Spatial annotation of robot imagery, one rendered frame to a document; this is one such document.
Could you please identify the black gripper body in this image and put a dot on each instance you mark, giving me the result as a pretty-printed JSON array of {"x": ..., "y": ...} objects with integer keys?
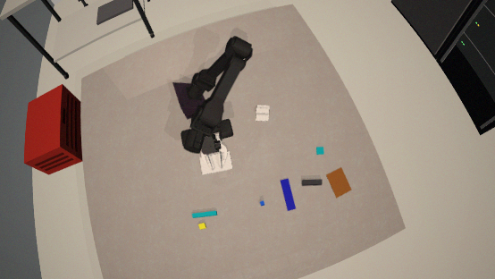
[{"x": 224, "y": 128}]

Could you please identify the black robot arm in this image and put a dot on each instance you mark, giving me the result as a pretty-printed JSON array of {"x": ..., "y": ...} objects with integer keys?
[{"x": 210, "y": 112}]

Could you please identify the dark grey flat bar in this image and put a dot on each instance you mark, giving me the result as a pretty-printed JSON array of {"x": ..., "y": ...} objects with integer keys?
[{"x": 317, "y": 182}]

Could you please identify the brown rectangular plate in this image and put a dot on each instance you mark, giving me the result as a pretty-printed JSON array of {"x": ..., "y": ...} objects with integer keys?
[{"x": 339, "y": 182}]

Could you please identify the dark blue flat bar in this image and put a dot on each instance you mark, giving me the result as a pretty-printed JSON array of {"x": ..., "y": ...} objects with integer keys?
[{"x": 288, "y": 194}]

